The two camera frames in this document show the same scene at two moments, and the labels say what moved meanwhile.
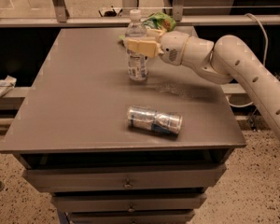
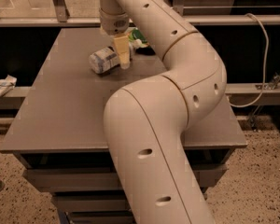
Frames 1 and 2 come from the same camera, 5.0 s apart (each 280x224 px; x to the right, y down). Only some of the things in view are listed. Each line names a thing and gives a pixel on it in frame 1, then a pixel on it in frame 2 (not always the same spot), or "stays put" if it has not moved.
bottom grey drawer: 165,217 stays put
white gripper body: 174,47 → 115,24
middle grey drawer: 130,202 stays put
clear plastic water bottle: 136,62 → 103,60
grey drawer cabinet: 113,150 stays put
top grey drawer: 161,176 stays put
